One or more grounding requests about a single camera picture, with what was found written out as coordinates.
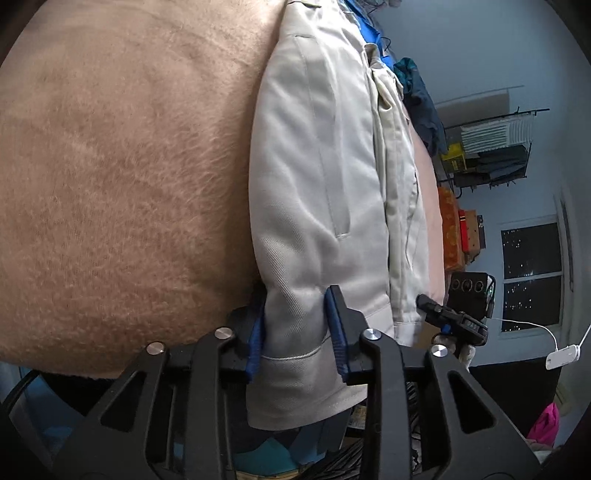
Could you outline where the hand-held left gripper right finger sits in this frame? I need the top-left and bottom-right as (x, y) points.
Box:
(323, 284), (542, 480)

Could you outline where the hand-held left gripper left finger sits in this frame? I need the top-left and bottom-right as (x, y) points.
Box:
(51, 282), (269, 480)

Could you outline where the white and blue jacket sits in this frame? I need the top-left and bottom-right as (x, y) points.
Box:
(247, 0), (440, 433)

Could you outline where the black clothes rack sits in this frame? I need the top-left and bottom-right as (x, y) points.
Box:
(436, 108), (551, 191)

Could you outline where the black box device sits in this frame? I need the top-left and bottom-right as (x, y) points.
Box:
(450, 272), (496, 320)

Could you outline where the orange box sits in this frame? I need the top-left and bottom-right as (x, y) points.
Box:
(436, 186), (468, 274)

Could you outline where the tan box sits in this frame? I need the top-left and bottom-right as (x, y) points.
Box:
(459, 209), (484, 259)

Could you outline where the window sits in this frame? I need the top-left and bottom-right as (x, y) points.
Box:
(501, 222), (567, 334)

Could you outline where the white power adapter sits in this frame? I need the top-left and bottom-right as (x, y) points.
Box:
(545, 343), (583, 370)

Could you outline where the pink cloth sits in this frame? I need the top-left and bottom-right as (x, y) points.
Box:
(526, 401), (562, 446)

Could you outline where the yellow box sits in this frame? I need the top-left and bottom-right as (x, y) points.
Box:
(441, 143), (467, 174)

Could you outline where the striped white towel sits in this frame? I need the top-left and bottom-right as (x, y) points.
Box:
(462, 117), (533, 154)

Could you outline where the dark garment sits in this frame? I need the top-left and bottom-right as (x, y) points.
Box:
(392, 57), (450, 156)

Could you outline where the tan blanket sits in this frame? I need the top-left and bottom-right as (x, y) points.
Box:
(0, 0), (451, 382)

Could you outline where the white adapter cable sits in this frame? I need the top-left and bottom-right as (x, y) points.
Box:
(488, 318), (591, 352)

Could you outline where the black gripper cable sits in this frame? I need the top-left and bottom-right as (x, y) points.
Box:
(0, 368), (40, 419)

